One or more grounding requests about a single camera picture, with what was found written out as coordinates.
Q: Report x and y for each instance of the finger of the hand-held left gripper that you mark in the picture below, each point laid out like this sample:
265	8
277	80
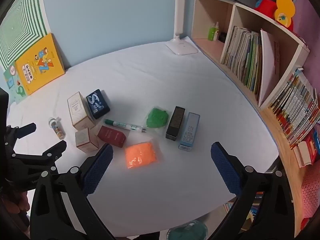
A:
37	162
25	129

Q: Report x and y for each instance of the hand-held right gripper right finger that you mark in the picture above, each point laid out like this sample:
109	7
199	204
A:
225	170

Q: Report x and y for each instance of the person's left hand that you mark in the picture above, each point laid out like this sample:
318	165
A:
15	203

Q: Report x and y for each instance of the small clear bottle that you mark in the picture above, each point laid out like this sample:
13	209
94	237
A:
57	128

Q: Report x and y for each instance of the pink perforated basket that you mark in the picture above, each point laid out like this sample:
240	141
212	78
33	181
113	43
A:
310	192

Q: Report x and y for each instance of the thick white book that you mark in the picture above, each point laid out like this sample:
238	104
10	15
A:
302	155

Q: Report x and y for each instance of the green box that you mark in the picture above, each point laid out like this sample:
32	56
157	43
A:
213	32

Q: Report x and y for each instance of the row of thin books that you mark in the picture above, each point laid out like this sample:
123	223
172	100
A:
242	52

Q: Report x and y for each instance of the yellow picture book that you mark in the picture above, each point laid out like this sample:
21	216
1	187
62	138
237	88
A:
37	62

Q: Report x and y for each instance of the red and yellow plush toy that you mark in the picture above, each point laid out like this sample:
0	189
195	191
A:
265	5

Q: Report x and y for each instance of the orange clay bag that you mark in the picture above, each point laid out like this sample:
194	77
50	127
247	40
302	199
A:
140	155

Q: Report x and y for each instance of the thick red book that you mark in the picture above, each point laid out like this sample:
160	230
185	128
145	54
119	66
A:
312	145

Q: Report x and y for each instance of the green marker pen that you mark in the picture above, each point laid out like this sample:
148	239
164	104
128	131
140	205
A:
117	123

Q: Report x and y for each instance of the teal trash bin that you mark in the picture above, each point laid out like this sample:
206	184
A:
190	230

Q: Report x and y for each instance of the dark blue box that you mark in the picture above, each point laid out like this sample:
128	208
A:
97	103

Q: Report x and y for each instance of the light blue box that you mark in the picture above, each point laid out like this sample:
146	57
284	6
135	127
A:
189	132

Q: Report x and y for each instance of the small beige box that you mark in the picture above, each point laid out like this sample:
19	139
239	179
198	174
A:
85	140

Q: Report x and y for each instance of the dark red box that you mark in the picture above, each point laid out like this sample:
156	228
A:
112	135

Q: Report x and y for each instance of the row of colourful paperbacks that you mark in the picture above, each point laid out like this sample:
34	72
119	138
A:
295	107

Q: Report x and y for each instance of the white folder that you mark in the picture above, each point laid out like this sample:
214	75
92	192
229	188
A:
268	62

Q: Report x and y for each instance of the tall beige box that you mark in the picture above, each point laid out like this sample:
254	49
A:
80	112

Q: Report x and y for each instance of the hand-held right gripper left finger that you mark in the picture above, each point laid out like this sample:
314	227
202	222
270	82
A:
97	167

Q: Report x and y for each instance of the white lamp base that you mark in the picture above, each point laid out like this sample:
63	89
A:
178	17

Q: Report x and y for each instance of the green clay bag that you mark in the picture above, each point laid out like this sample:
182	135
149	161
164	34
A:
157	117

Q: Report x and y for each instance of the wooden desktop bookshelf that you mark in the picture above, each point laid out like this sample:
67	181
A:
210	12

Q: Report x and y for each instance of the small black box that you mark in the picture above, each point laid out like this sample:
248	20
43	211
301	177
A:
223	37

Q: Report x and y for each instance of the teal elephant picture book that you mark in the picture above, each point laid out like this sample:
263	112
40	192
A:
13	85

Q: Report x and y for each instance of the long black box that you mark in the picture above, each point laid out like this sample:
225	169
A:
175	123

